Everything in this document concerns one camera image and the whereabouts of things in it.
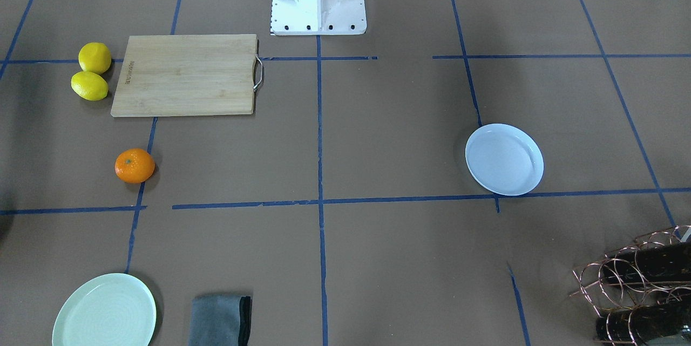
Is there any orange fruit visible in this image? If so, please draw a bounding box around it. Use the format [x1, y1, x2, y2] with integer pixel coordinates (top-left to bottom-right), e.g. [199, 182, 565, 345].
[114, 148, 155, 184]

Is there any light green plate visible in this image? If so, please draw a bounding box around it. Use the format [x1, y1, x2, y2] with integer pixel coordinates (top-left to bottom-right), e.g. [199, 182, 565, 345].
[51, 273, 157, 345]

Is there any yellow lemon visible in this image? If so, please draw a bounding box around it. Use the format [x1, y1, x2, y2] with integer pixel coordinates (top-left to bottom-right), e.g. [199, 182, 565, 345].
[71, 71, 109, 101]
[77, 43, 113, 75]

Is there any wooden cutting board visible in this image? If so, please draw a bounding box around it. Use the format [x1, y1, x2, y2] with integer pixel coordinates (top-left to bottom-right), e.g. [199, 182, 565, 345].
[111, 34, 265, 118]

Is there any folded grey cloth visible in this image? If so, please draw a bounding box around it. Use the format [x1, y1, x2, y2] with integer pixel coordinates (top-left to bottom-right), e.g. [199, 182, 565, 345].
[188, 294, 253, 345]

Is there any upper yellow lemon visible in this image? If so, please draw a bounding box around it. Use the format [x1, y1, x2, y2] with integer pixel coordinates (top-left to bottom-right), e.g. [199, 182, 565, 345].
[77, 43, 113, 75]

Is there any copper wire bottle rack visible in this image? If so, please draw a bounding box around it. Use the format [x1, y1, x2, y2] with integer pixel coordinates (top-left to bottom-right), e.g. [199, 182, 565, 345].
[572, 225, 690, 345]

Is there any lower yellow lemon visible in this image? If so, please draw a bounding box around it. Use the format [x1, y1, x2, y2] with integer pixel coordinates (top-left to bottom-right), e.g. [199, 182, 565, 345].
[71, 71, 109, 101]

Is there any dark wine bottle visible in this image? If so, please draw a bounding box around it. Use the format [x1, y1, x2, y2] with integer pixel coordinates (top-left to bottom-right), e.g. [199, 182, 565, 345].
[595, 301, 690, 345]
[600, 242, 690, 287]

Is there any light blue plate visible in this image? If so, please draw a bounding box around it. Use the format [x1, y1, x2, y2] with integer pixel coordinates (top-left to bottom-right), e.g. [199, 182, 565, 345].
[465, 123, 545, 196]

